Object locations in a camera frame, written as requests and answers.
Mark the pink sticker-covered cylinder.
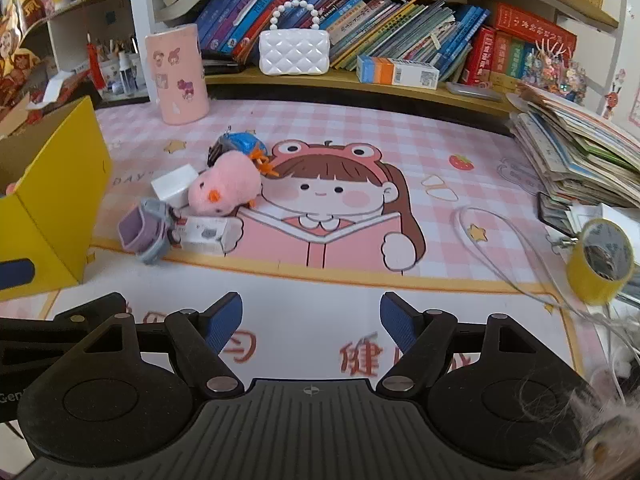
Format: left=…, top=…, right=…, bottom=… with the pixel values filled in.
left=144, top=25, right=211, bottom=126

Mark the red gold printed bag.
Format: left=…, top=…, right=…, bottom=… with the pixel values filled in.
left=0, top=0, right=51, bottom=96

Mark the white quilted pearl-handle handbag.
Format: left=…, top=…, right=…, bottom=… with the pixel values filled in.
left=258, top=0, right=332, bottom=77

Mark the red green spine dictionary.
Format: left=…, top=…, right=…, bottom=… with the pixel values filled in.
left=495, top=35, right=536, bottom=82

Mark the orange blue white carton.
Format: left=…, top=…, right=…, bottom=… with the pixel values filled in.
left=356, top=55, right=441, bottom=91

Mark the red tassel pen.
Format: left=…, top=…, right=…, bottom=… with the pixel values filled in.
left=86, top=32, right=108, bottom=91

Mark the white printed small carton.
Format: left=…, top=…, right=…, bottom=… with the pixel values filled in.
left=172, top=214, right=244, bottom=257

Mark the yellow tape roll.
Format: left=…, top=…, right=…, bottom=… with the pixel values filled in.
left=566, top=217, right=637, bottom=307

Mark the row of colourful books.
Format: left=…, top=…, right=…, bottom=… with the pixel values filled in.
left=195, top=0, right=493, bottom=83

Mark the stack of books and papers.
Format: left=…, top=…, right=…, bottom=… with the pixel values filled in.
left=507, top=82, right=640, bottom=211

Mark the white side shelf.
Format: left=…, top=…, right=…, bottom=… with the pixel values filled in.
left=30, top=0, right=151, bottom=106

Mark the cartoon deer wall sticker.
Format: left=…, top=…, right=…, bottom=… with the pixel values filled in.
left=602, top=67, right=628, bottom=121

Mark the white paper note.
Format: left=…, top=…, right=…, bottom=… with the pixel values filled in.
left=42, top=70, right=76, bottom=106

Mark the black flat case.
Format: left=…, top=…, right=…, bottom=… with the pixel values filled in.
left=202, top=57, right=248, bottom=77

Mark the small white box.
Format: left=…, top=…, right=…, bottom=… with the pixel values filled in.
left=150, top=164, right=201, bottom=208

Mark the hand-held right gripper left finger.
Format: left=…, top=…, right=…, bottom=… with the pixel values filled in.
left=52, top=291, right=245, bottom=401

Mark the pink printed desk mat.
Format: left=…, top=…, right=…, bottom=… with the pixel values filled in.
left=0, top=97, right=631, bottom=386

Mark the large red boxed book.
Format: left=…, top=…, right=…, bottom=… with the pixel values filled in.
left=492, top=2, right=578, bottom=50

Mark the small pink plush toy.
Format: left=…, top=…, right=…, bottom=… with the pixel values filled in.
left=187, top=150, right=276, bottom=218

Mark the white charging cable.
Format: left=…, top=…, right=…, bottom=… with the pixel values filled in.
left=452, top=205, right=626, bottom=341

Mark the yellow cardboard box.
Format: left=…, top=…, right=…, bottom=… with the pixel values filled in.
left=0, top=95, right=113, bottom=303

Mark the purple grey plastic gadget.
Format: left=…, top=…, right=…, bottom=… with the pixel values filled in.
left=118, top=197, right=183, bottom=266

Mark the thick red dictionary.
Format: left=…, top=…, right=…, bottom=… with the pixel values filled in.
left=462, top=27, right=496, bottom=86

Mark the grey flat pouch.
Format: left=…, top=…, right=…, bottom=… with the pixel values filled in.
left=445, top=81, right=503, bottom=101

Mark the blue block with black clip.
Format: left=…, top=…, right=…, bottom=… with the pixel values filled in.
left=207, top=127, right=273, bottom=168

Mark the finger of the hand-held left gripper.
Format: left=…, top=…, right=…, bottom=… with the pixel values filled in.
left=0, top=258, right=37, bottom=291
left=0, top=292, right=126, bottom=358

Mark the black phone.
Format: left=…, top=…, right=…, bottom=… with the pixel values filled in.
left=537, top=191, right=576, bottom=233

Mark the glittery antler ornament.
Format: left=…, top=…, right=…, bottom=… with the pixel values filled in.
left=530, top=35, right=588, bottom=106

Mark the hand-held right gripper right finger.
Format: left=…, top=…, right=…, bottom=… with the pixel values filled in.
left=376, top=292, right=576, bottom=401

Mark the small spray bottle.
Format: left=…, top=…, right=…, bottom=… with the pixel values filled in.
left=115, top=51, right=134, bottom=96

